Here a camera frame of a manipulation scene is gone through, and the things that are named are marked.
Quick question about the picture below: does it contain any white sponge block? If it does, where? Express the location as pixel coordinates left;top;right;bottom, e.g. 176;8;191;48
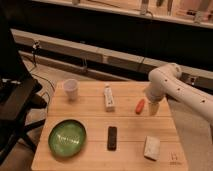
144;136;160;160

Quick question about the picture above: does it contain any black chair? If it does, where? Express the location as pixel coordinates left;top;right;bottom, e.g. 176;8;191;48
0;9;47;165

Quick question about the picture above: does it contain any green ceramic bowl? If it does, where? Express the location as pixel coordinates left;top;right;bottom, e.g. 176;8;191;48
48;119;87;158

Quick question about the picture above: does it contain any black remote control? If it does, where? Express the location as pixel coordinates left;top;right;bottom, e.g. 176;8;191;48
107;126;117;151

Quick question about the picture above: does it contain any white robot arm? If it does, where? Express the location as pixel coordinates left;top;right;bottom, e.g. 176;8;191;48
145;63;213;125

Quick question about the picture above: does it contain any white paper cup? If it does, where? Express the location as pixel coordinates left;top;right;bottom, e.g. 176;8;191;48
63;79;78;100

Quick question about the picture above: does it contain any orange red pepper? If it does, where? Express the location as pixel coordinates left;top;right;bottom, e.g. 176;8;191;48
135;99;145;114

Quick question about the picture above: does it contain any black floor cable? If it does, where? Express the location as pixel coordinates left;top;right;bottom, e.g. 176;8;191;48
20;54;56;111

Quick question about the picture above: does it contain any white tube bottle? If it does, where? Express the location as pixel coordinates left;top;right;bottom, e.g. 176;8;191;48
104;84;115;112

